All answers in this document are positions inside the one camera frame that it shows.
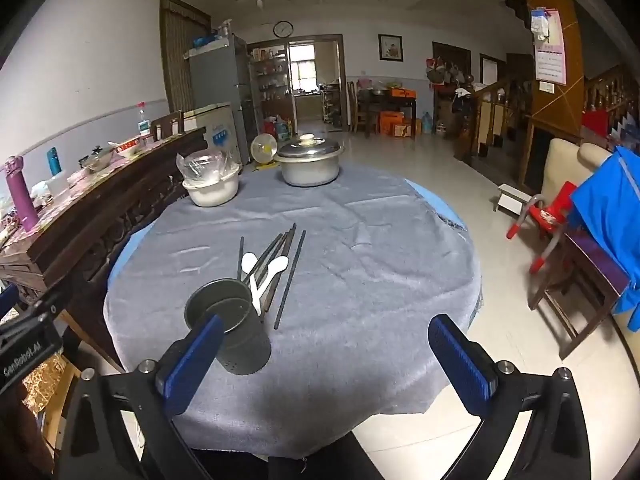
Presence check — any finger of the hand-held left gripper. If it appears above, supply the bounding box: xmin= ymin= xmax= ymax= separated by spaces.
xmin=0 ymin=284 xmax=63 ymax=333

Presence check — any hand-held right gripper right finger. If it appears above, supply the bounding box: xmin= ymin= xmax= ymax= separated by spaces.
xmin=427 ymin=314 xmax=608 ymax=480

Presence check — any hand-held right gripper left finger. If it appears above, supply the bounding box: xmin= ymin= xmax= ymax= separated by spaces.
xmin=52 ymin=314 xmax=226 ymax=480

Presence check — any metal perforated utensil holder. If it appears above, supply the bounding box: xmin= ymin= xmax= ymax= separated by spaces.
xmin=184 ymin=278 xmax=272 ymax=376

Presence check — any bundle of dark chopsticks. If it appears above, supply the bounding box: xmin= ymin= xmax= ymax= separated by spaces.
xmin=242 ymin=224 xmax=297 ymax=313

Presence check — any person's left forearm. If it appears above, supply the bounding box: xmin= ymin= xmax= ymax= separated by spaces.
xmin=0 ymin=385 xmax=56 ymax=480

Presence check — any wooden stool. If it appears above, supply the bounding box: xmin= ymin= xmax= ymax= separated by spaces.
xmin=22 ymin=352 xmax=83 ymax=461

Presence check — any carved wooden sideboard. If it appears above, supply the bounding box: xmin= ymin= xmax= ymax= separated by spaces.
xmin=0 ymin=127 xmax=208 ymax=356

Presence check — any purple water bottle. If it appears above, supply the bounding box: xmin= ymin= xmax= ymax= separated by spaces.
xmin=4 ymin=156 xmax=40 ymax=231

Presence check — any grey tablecloth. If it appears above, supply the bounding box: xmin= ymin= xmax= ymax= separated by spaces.
xmin=102 ymin=160 xmax=486 ymax=461

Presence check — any small lidded steel pot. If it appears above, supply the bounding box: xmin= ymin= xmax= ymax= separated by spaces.
xmin=79 ymin=145 xmax=113 ymax=171

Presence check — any dark wooden chair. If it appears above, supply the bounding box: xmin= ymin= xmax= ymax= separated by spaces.
xmin=527 ymin=230 xmax=631 ymax=361

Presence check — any light blue table cover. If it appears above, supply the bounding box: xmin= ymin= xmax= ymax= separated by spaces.
xmin=106 ymin=179 xmax=471 ymax=291

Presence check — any white plastic basin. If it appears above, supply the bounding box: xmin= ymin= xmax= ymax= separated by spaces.
xmin=181 ymin=172 xmax=241 ymax=207

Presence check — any white step stool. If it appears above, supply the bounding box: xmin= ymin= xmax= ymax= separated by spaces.
xmin=494 ymin=184 xmax=533 ymax=216

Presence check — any red plastic chair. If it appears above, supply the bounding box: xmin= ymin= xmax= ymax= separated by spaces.
xmin=506 ymin=181 xmax=581 ymax=273

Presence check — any clear plastic bag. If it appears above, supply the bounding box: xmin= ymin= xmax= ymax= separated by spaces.
xmin=176 ymin=149 xmax=243 ymax=185

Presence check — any blue cloth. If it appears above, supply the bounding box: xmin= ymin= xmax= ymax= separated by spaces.
xmin=570 ymin=146 xmax=640 ymax=331

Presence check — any metal cooking pot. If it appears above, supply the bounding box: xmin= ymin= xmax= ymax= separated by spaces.
xmin=274 ymin=147 xmax=346 ymax=187

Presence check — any small white floor fan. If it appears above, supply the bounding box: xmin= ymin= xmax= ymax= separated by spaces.
xmin=250 ymin=134 xmax=279 ymax=171

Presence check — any beige sofa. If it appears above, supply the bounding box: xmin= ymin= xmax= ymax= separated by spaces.
xmin=542 ymin=137 xmax=640 ymax=361

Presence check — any white chest freezer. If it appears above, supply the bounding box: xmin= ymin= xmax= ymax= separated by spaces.
xmin=182 ymin=102 xmax=243 ymax=166

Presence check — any metal pot lid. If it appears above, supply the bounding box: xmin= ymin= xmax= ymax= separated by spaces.
xmin=276 ymin=133 xmax=345 ymax=162

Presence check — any orange cardboard box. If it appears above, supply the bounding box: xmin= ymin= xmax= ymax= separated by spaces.
xmin=379 ymin=110 xmax=413 ymax=138

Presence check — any wooden stair railing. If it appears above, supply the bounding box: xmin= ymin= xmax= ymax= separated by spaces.
xmin=472 ymin=77 xmax=531 ymax=161

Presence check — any dark wooden side table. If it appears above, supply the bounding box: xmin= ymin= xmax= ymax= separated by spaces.
xmin=357 ymin=87 xmax=418 ymax=138

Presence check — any wooden pillar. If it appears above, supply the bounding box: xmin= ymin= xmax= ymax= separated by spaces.
xmin=517 ymin=0 xmax=583 ymax=133

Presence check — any rack of hanging bags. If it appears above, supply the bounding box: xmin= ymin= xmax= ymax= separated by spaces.
xmin=427 ymin=55 xmax=473 ymax=111

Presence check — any brown curtain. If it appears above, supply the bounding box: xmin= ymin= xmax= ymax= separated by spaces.
xmin=160 ymin=0 xmax=212 ymax=116

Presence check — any grey refrigerator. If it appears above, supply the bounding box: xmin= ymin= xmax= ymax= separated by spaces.
xmin=187 ymin=35 xmax=253 ymax=166

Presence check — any wooden door frame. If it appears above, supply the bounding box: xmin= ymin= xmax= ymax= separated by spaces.
xmin=247 ymin=34 xmax=347 ymax=133

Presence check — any wall calendar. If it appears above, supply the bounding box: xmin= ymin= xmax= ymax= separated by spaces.
xmin=534 ymin=7 xmax=568 ymax=86

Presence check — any framed wall picture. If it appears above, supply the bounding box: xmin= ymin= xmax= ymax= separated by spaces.
xmin=378 ymin=34 xmax=404 ymax=63

